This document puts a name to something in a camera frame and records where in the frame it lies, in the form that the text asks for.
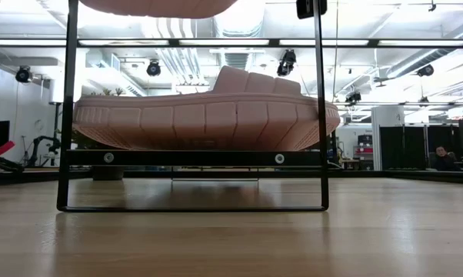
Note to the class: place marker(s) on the pink slide sandal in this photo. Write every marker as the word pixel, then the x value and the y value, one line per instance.
pixel 200 123
pixel 158 7

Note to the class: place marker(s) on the black background robot arm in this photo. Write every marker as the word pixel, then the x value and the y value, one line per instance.
pixel 43 144

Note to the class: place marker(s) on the black ceiling spotlight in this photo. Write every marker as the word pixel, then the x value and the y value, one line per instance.
pixel 153 69
pixel 354 97
pixel 287 63
pixel 425 71
pixel 24 74

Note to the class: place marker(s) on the long ceiling light strip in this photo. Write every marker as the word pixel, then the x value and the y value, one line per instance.
pixel 224 42

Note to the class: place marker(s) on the red storage rack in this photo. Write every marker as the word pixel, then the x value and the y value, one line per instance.
pixel 364 150

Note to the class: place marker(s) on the black room partition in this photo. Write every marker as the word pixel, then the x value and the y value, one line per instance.
pixel 441 136
pixel 412 148

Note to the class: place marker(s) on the person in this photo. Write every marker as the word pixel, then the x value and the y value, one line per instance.
pixel 445 161

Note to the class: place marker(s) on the red object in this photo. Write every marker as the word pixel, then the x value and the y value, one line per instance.
pixel 2 149

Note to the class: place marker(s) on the silver ventilation duct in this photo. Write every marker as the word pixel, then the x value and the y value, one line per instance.
pixel 239 29

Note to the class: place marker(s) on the wooden shelf with black frame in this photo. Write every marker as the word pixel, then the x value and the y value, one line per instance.
pixel 193 158

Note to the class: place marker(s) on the black aluminium table frame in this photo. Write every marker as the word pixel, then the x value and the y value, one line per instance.
pixel 408 176

